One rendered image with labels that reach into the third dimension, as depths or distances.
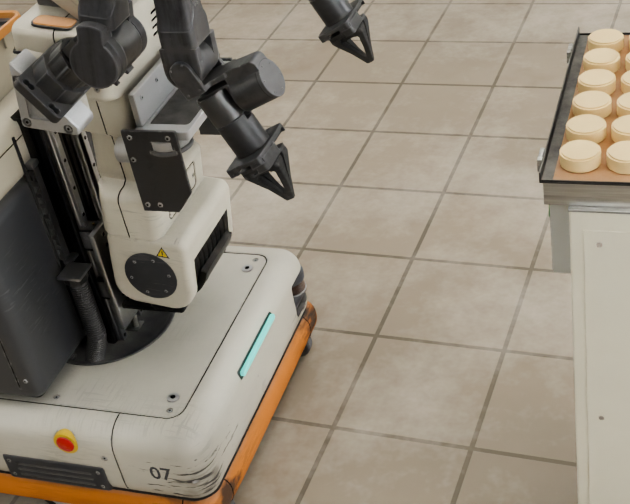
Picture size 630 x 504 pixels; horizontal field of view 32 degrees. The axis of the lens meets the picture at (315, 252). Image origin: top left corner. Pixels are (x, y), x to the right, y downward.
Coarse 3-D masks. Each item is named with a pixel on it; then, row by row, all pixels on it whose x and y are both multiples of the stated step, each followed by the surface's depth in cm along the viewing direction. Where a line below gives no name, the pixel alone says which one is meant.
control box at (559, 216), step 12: (552, 216) 146; (564, 216) 145; (552, 228) 147; (564, 228) 146; (552, 240) 148; (564, 240) 147; (552, 252) 149; (564, 252) 149; (552, 264) 151; (564, 264) 150
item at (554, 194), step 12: (540, 156) 137; (552, 192) 139; (564, 192) 138; (576, 192) 138; (588, 192) 137; (600, 192) 137; (612, 192) 136; (624, 192) 136; (552, 204) 140; (564, 204) 139; (576, 204) 139; (588, 204) 138; (600, 204) 138; (612, 204) 137; (624, 204) 137
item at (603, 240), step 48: (576, 240) 141; (624, 240) 139; (576, 288) 146; (624, 288) 143; (576, 336) 151; (624, 336) 148; (576, 384) 156; (624, 384) 153; (576, 432) 162; (624, 432) 158; (624, 480) 164
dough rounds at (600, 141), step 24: (600, 48) 154; (624, 48) 158; (600, 72) 149; (624, 72) 152; (576, 96) 145; (600, 96) 144; (624, 96) 143; (576, 120) 140; (600, 120) 139; (624, 120) 138; (576, 144) 135; (600, 144) 138; (624, 144) 134; (576, 168) 133; (600, 168) 134; (624, 168) 131
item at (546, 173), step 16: (624, 32) 161; (576, 48) 160; (576, 64) 156; (576, 80) 152; (560, 96) 147; (560, 112) 146; (560, 128) 143; (560, 144) 140; (544, 160) 136; (544, 176) 134
